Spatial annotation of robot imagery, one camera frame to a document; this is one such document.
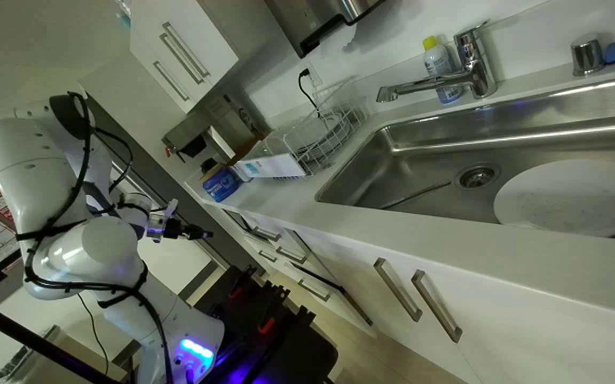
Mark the stainless steel sink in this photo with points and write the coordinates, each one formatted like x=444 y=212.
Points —
x=463 y=135

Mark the red black clamp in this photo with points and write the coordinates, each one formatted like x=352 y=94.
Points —
x=267 y=326
x=236 y=290

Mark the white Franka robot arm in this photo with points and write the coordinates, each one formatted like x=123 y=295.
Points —
x=95 y=256

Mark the steel cup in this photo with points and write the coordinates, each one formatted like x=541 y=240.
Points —
x=587 y=54

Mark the white upper cabinet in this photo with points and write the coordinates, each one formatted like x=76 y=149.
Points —
x=179 y=50

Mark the white wall outlet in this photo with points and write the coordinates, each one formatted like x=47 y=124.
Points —
x=307 y=77

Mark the white round plate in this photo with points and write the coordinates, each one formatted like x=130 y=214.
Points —
x=571 y=194

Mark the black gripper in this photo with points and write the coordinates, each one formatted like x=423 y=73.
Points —
x=169 y=227

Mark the grey metal appliance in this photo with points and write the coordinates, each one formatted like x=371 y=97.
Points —
x=208 y=119

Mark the white drawer with wood interior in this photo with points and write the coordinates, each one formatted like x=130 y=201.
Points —
x=251 y=227

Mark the white lower drawer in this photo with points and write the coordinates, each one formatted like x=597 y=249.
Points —
x=313 y=289

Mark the chrome faucet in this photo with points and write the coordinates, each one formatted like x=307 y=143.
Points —
x=473 y=65

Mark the steel paper towel dispenser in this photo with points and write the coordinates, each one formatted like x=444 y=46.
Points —
x=315 y=18

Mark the small teal bottle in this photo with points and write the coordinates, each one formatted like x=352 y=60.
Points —
x=125 y=14

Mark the blue and white box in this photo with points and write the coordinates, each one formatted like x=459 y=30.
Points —
x=223 y=184

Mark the black tripod bar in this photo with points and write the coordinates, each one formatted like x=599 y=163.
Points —
x=30 y=338

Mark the dish soap bottle yellow cap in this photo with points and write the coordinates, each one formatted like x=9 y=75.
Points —
x=435 y=65

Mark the black robot table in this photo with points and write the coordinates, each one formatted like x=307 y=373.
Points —
x=286 y=348

